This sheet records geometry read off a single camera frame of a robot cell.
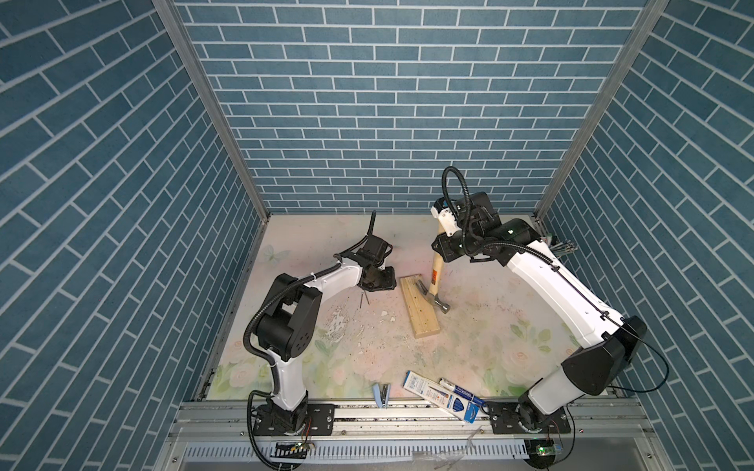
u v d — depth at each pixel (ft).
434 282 2.74
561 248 2.99
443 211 2.19
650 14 2.32
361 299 3.16
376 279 2.67
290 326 1.62
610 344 1.35
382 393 2.52
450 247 2.19
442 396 2.52
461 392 2.53
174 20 2.32
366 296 3.16
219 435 2.37
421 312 2.92
